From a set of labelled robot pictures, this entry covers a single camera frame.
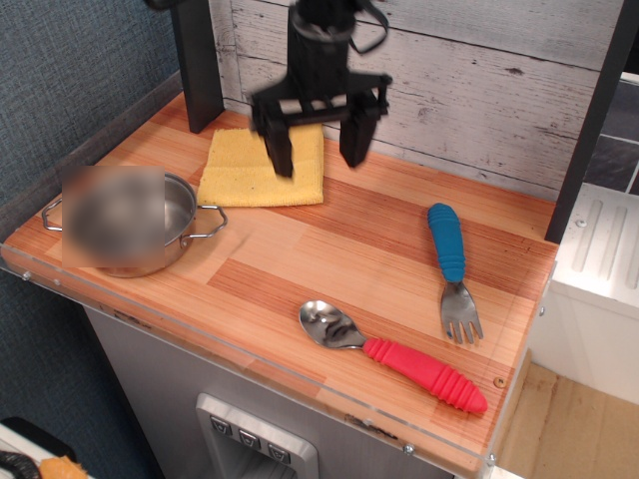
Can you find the stainless steel pot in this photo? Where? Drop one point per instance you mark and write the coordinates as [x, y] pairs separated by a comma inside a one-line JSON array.
[[126, 221]]

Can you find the red handled metal spoon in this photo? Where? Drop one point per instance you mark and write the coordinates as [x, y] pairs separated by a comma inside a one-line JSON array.
[[331, 328]]

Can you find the silver dispenser button panel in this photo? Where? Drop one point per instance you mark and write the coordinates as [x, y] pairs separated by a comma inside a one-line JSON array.
[[242, 445]]

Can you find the white toy sink unit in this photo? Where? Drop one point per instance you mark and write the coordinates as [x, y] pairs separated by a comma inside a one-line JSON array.
[[587, 326]]

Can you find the dark left vertical post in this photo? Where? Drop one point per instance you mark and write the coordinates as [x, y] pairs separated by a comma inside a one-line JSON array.
[[197, 54]]

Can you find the orange object bottom left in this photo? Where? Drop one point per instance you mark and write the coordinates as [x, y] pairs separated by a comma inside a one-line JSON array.
[[61, 468]]

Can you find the yellow folded cloth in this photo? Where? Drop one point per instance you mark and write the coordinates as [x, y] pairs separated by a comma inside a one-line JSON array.
[[239, 172]]

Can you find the grey toy cabinet front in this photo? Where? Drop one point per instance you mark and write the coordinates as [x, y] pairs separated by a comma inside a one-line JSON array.
[[163, 381]]

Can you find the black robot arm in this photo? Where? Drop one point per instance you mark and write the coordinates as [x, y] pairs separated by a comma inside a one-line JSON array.
[[366, 30]]

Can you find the dark right vertical post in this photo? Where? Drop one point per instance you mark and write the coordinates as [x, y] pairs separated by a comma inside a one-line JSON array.
[[612, 68]]

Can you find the dark vertical post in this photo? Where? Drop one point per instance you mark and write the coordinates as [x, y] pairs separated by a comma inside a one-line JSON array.
[[612, 68], [197, 54]]

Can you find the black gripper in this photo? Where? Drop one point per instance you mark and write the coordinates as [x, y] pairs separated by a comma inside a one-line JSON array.
[[319, 87]]

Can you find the blue handled metal fork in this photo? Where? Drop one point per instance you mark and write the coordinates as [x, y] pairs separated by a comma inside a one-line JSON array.
[[458, 311]]

